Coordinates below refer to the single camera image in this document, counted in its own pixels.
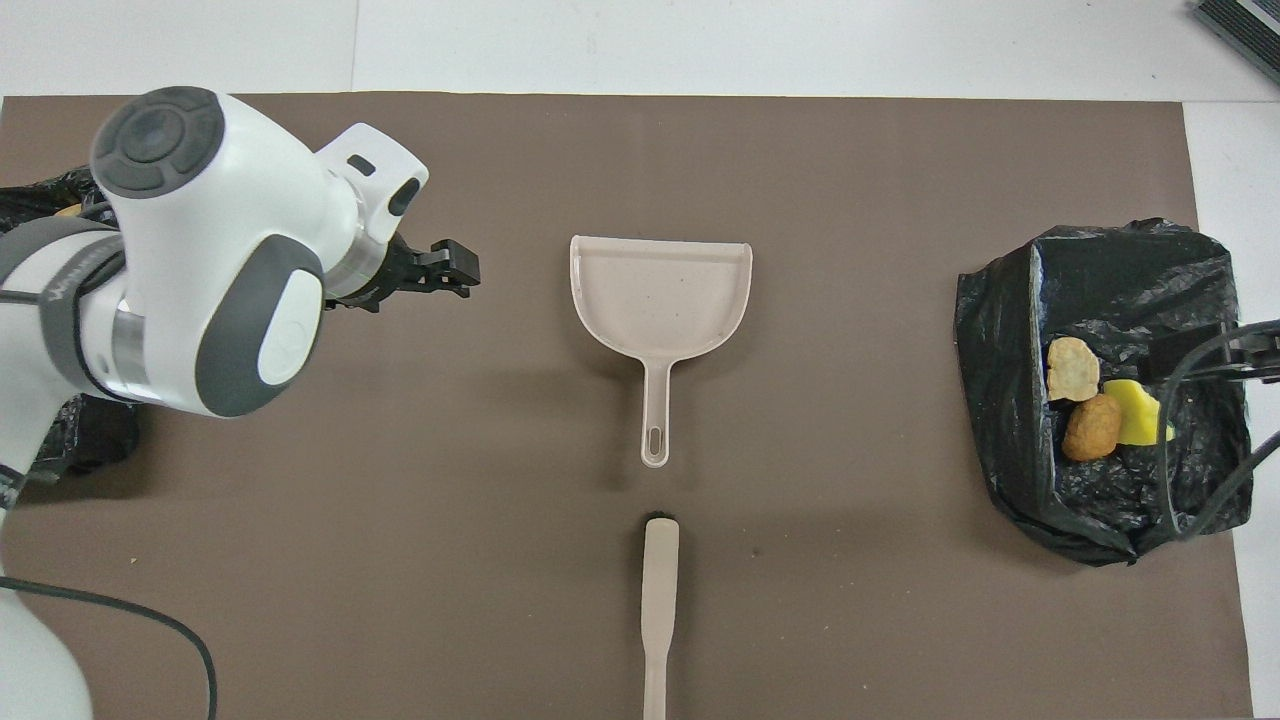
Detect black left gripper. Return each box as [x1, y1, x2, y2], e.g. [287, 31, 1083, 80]
[325, 235, 482, 313]

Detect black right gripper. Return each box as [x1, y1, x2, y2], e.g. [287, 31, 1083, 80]
[1142, 320, 1280, 386]

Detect yellow wavy sponge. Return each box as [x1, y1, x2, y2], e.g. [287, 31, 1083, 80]
[1100, 378, 1176, 447]

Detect golden toy croissant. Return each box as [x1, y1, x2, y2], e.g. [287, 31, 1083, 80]
[1045, 336, 1101, 403]

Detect brown oval bread roll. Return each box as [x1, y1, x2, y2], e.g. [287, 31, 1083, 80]
[1062, 393, 1124, 463]

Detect beige plastic dustpan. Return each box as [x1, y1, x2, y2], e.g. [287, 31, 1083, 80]
[570, 235, 754, 469]

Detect beige brush black bristles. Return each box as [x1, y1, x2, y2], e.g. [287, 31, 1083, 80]
[641, 515, 681, 720]

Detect bin with black bag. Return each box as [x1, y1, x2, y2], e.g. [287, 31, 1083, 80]
[955, 218, 1254, 568]

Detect left black trash bag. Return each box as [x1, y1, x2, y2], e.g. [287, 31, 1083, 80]
[0, 165, 143, 479]

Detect dark grey ribbed device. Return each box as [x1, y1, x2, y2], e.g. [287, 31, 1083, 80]
[1195, 0, 1280, 86]

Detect brown table mat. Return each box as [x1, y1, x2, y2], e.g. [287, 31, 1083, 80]
[0, 93, 1254, 720]

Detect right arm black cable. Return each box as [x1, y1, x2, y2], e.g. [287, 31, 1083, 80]
[1155, 325, 1280, 543]

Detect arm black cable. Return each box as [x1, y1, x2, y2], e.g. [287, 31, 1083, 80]
[1155, 325, 1280, 543]
[0, 575, 219, 720]

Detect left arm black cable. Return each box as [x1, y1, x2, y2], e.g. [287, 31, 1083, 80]
[0, 575, 219, 720]

